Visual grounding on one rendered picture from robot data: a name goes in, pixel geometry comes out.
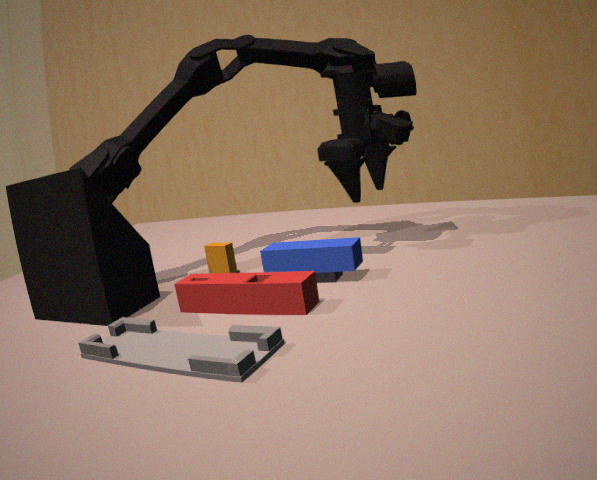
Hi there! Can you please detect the yellow rectangular block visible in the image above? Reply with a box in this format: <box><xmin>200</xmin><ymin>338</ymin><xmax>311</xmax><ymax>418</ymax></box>
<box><xmin>204</xmin><ymin>243</ymin><xmax>238</xmax><ymax>274</ymax></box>

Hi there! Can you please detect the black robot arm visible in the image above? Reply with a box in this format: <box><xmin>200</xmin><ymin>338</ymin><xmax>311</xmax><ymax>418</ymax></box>
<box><xmin>69</xmin><ymin>34</ymin><xmax>417</xmax><ymax>203</ymax></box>

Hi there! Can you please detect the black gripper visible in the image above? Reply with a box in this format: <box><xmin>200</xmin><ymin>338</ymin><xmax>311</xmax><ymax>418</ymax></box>
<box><xmin>318</xmin><ymin>99</ymin><xmax>396</xmax><ymax>203</ymax></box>

